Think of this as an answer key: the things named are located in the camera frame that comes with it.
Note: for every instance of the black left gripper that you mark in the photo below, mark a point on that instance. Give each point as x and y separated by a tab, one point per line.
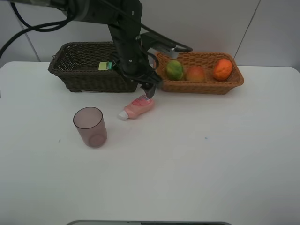
134	64

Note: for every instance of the dark green pump bottle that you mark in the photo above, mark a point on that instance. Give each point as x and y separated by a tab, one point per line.
106	66

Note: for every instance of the pink lotion bottle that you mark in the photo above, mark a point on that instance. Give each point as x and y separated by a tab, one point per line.
136	108

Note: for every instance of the dark brown wicker basket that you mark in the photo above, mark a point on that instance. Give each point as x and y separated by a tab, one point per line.
77	65

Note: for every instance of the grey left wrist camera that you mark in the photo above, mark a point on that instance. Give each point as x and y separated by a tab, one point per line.
152	41

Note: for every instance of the red yellow peach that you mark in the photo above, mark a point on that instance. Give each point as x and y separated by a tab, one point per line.
195	74

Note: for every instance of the orange wicker basket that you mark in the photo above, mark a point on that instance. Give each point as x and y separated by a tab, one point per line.
207	61

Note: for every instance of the orange tangerine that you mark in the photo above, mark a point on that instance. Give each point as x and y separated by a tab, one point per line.
222	70

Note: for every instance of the green mango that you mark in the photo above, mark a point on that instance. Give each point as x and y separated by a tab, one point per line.
174	70

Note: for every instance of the translucent pink plastic cup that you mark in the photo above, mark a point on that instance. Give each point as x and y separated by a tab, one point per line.
90	125

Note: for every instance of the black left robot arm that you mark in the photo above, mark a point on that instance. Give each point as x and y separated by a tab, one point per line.
121	16

